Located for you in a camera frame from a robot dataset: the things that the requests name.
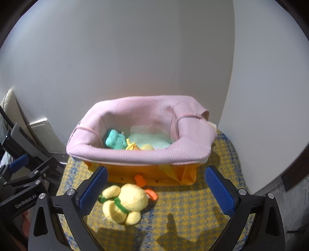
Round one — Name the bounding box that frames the dark glass cabinet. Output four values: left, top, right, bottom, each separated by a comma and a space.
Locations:
281, 166, 309, 191

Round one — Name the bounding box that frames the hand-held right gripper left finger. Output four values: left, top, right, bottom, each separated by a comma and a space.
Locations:
28, 166, 109, 251

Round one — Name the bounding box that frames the yellow plush duck green scarf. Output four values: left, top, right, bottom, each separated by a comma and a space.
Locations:
98, 174, 158, 225

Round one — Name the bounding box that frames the yellow blue checked blanket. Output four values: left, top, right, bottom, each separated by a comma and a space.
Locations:
57, 128, 254, 251

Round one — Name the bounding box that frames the orange bin with pink liner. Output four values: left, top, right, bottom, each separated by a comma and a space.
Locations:
66, 95, 218, 167

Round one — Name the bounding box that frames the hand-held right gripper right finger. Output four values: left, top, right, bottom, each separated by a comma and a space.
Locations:
205, 165, 286, 251

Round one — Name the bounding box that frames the beige cushion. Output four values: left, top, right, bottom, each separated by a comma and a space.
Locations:
0, 89, 29, 131

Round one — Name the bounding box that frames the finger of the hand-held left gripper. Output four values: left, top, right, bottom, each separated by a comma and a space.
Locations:
3, 157, 64, 193
0, 154, 29, 181

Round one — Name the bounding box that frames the black folded stand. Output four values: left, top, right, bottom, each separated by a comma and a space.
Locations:
0, 123, 65, 179

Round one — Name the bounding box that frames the orange plastic basket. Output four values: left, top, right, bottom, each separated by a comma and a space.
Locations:
87, 162, 197, 186

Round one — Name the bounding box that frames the teal plush toy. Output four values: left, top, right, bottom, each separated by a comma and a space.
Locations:
105, 130, 127, 150

